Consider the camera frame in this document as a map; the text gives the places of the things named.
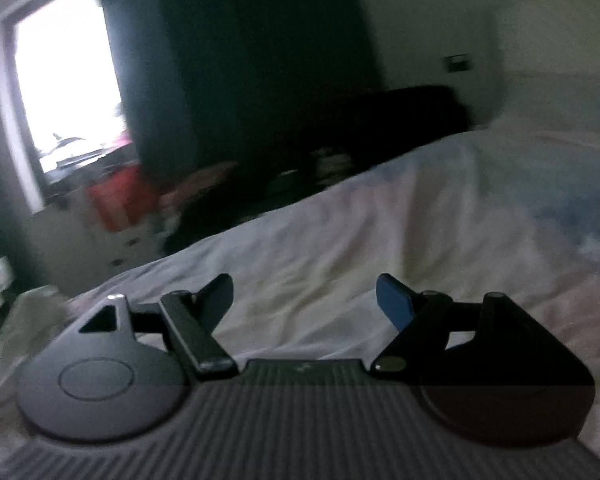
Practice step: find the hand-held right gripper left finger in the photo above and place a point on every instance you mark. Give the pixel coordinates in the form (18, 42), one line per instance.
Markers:
(219, 297)

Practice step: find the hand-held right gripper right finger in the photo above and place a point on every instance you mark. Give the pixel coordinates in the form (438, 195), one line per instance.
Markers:
(395, 301)

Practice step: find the pale printed bed blanket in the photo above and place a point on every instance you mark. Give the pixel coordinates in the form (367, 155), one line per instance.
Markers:
(330, 240)

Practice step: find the pinkish brown cloth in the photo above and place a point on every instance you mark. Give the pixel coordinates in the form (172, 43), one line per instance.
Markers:
(200, 187)

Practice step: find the white drawer cabinet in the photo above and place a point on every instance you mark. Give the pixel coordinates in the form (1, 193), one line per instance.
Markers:
(115, 252)

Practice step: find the red cloth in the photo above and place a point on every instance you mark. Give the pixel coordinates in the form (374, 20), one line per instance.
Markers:
(117, 197)

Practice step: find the black cloth pile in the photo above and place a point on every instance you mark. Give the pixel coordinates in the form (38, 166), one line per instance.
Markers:
(400, 115)

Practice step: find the pale green cloth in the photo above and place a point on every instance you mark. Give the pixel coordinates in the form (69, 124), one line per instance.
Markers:
(25, 325)

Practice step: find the dark curtain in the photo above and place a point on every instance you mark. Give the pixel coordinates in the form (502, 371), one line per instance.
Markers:
(230, 50)

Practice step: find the bright window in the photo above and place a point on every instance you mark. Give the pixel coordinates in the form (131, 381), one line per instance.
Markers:
(65, 80)

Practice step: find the pale headboard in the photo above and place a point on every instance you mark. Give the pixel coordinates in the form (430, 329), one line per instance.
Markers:
(560, 60)

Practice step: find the wall switch plate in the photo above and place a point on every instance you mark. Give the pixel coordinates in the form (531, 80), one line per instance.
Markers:
(458, 62)

